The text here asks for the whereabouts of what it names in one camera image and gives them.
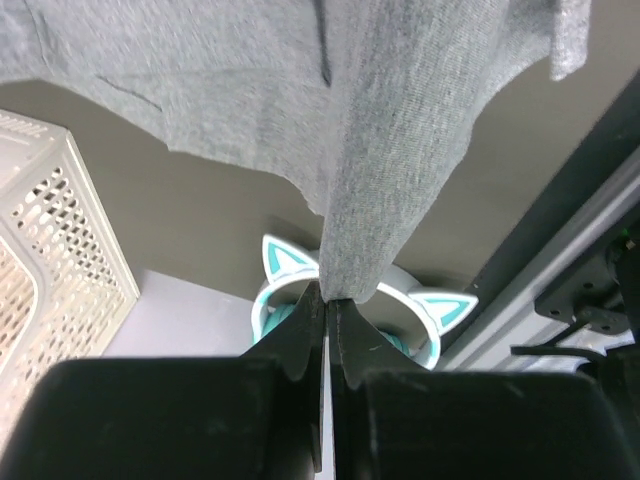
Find grey t shirt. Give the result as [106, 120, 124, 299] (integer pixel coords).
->
[1, 1, 591, 301]

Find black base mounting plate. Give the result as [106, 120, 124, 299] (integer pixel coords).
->
[509, 219, 640, 374]

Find teal cat ear headphones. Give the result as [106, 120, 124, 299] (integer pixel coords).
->
[250, 234, 478, 370]

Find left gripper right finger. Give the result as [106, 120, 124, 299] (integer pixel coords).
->
[326, 301, 635, 479]

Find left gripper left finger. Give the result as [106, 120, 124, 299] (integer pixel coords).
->
[1, 282, 325, 479]

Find cream perforated file organizer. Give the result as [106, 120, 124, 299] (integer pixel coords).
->
[1, 111, 139, 441]

